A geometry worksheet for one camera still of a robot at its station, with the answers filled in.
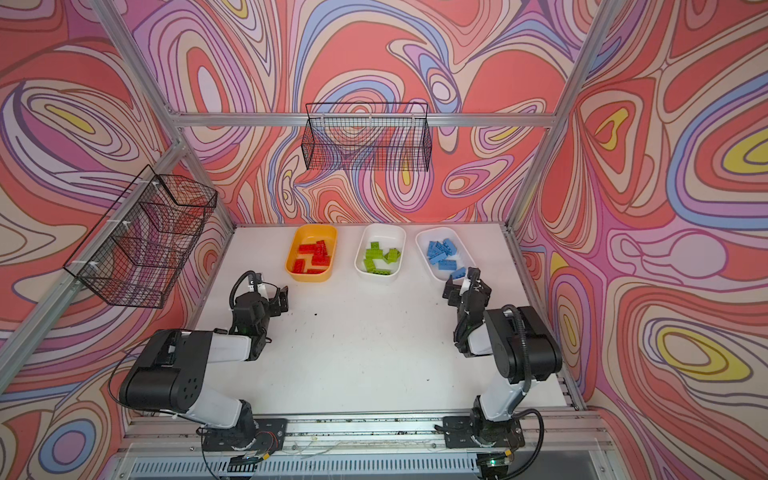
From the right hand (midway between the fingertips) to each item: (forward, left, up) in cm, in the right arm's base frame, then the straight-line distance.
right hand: (466, 282), depth 95 cm
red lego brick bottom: (+15, +51, -4) cm, 53 cm away
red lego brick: (+20, +55, -3) cm, 59 cm away
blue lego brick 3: (+12, +7, -2) cm, 14 cm away
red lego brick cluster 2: (+11, +57, -3) cm, 58 cm away
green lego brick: (+13, +32, -6) cm, 35 cm away
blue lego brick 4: (+11, +4, -4) cm, 12 cm away
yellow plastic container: (+26, +54, -2) cm, 60 cm away
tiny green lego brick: (+21, +30, -4) cm, 36 cm away
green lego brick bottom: (+17, +30, -4) cm, 34 cm away
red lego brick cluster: (+14, +48, -5) cm, 50 cm away
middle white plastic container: (+25, +24, -3) cm, 35 cm away
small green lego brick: (+15, +23, -4) cm, 28 cm away
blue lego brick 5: (+6, +1, -3) cm, 7 cm away
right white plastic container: (+22, +11, -2) cm, 25 cm away
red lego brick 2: (+10, +51, -4) cm, 52 cm away
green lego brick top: (+7, +27, -3) cm, 28 cm away
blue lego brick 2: (+17, +8, -2) cm, 19 cm away
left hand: (0, +63, +1) cm, 63 cm away
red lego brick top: (+18, +50, -2) cm, 53 cm away
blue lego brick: (+19, +1, -3) cm, 20 cm away
